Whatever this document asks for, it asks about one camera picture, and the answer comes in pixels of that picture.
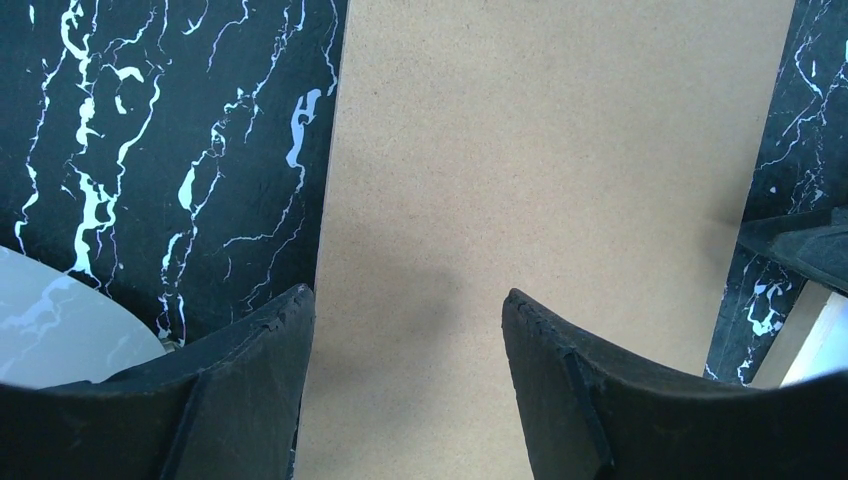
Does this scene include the wooden picture frame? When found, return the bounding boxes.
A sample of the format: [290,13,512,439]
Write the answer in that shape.
[750,281,847,389]

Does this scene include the brown cardboard backing board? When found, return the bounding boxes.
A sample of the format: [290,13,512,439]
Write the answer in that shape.
[295,0,794,479]

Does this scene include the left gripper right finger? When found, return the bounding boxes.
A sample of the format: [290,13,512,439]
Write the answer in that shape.
[502,289,847,479]

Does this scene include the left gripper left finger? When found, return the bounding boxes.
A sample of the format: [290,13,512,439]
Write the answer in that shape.
[1,284,315,479]

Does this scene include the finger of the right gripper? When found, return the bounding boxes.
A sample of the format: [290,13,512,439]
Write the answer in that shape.
[737,206,847,292]

